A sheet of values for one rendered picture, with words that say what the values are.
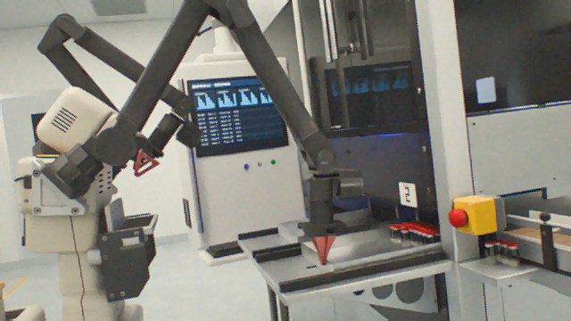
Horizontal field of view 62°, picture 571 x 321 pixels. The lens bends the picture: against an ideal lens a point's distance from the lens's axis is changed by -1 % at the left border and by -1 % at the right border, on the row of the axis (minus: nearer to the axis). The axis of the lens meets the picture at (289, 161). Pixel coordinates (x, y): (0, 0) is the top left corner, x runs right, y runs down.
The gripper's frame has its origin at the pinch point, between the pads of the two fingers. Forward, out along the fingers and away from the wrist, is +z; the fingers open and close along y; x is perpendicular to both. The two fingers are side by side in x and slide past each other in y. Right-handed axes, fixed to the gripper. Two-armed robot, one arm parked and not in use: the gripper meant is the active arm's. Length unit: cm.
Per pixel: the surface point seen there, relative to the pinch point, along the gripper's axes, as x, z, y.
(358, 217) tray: 54, -2, 31
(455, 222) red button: -18.6, -10.0, 23.4
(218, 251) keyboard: 68, 9, -18
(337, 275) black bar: -7.5, 1.5, 0.9
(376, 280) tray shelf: -10.3, 2.8, 9.0
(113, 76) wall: 542, -133, -101
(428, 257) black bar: -7.4, -0.5, 23.4
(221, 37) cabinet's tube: 94, -75, -11
